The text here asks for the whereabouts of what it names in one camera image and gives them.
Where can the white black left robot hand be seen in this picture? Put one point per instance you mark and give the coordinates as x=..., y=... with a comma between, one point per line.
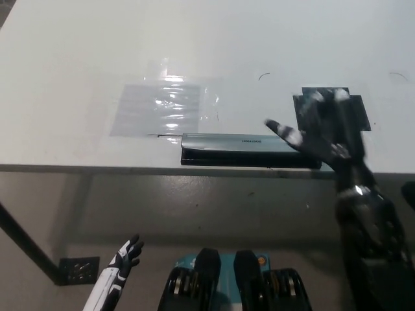
x=113, y=275

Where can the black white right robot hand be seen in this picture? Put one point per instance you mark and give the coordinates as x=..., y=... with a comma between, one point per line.
x=327, y=145

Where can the black robot torso teal top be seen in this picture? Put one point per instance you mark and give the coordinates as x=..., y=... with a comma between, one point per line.
x=235, y=282

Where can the black floor plate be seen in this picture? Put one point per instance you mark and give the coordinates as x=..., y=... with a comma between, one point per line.
x=79, y=270

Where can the black tape patch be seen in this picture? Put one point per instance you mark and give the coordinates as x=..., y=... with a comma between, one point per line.
x=360, y=111

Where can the black table leg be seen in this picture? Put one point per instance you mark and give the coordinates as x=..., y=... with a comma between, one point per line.
x=29, y=246

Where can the clear plastic sheet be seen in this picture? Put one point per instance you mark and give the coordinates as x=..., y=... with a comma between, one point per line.
x=160, y=110

